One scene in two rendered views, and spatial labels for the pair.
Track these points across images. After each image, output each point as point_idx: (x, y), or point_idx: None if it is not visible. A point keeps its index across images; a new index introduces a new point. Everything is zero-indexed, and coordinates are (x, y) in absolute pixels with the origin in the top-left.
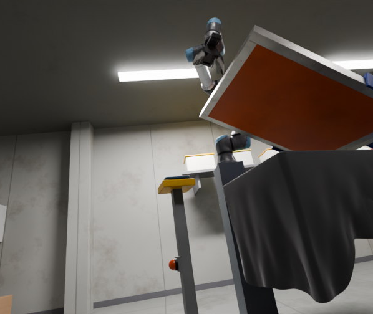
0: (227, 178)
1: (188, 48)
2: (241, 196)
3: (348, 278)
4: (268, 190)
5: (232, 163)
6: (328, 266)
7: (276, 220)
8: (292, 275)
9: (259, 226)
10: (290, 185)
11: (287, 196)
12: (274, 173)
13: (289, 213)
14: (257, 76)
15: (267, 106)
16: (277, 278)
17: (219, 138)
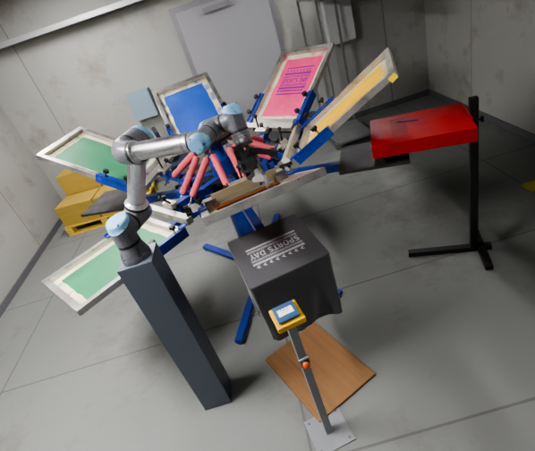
0: (162, 273)
1: (203, 136)
2: (283, 288)
3: None
4: (314, 276)
5: (155, 251)
6: None
7: (316, 291)
8: (320, 311)
9: (301, 300)
10: (332, 269)
11: (330, 276)
12: (323, 266)
13: (330, 283)
14: None
15: None
16: (310, 319)
17: (126, 223)
